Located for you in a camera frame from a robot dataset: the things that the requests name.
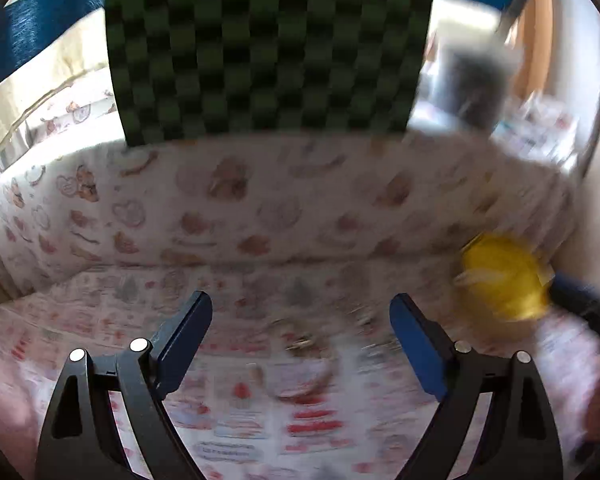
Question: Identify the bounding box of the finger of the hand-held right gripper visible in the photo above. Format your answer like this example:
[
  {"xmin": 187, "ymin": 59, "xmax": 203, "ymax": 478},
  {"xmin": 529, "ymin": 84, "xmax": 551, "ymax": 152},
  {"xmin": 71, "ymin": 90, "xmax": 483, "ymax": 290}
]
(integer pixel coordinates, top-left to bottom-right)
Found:
[{"xmin": 550, "ymin": 272, "xmax": 600, "ymax": 353}]

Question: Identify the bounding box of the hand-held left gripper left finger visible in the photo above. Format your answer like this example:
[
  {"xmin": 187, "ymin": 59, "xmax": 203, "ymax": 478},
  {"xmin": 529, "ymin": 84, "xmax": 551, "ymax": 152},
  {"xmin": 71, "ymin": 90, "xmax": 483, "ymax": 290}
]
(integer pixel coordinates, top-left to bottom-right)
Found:
[{"xmin": 36, "ymin": 290, "xmax": 214, "ymax": 480}]

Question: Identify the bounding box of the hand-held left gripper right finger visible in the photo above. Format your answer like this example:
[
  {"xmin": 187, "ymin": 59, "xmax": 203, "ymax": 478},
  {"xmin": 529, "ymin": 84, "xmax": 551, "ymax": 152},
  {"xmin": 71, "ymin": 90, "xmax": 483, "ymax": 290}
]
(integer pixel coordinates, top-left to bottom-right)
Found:
[{"xmin": 389, "ymin": 292, "xmax": 565, "ymax": 480}]

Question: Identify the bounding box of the gold hexagonal box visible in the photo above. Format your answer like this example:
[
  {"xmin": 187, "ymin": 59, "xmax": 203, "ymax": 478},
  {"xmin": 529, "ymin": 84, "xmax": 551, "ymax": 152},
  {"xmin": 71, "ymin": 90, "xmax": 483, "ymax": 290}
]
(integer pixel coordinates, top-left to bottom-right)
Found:
[{"xmin": 455, "ymin": 232, "xmax": 556, "ymax": 323}]

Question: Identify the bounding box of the metal bracelet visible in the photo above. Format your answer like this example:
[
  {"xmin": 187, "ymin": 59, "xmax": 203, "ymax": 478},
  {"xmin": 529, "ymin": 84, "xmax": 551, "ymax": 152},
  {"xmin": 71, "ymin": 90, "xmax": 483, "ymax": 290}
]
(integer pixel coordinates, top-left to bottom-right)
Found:
[{"xmin": 270, "ymin": 317, "xmax": 341, "ymax": 401}]

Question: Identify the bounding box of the red print sheet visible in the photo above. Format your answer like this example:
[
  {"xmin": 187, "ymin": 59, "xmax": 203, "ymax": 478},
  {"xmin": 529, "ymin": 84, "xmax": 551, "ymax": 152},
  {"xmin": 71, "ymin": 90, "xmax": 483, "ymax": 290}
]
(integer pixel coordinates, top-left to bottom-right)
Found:
[{"xmin": 0, "ymin": 260, "xmax": 600, "ymax": 480}]

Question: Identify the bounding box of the bear print padded cover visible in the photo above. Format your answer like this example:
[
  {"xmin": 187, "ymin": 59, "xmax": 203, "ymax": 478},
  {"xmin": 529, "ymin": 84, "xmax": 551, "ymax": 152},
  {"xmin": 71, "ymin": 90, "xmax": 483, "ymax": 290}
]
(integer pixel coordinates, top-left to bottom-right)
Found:
[{"xmin": 0, "ymin": 67, "xmax": 581, "ymax": 306}]

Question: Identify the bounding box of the green checkered box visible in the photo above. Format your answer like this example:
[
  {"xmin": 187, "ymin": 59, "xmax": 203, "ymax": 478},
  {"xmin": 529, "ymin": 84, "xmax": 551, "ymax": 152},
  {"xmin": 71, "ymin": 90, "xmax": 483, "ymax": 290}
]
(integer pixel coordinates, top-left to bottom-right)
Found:
[{"xmin": 104, "ymin": 0, "xmax": 437, "ymax": 148}]

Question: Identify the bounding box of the striped blanket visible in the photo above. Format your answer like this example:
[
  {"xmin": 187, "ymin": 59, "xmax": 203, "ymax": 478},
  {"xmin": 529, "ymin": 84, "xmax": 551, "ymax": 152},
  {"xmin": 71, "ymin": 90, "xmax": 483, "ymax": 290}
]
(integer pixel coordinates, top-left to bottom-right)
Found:
[{"xmin": 0, "ymin": 0, "xmax": 111, "ymax": 181}]

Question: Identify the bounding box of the wooden frame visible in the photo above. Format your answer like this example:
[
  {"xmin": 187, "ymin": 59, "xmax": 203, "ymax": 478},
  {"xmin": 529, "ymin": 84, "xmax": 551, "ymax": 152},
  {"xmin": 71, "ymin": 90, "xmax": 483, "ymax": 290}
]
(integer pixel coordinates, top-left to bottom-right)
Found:
[{"xmin": 500, "ymin": 0, "xmax": 556, "ymax": 101}]

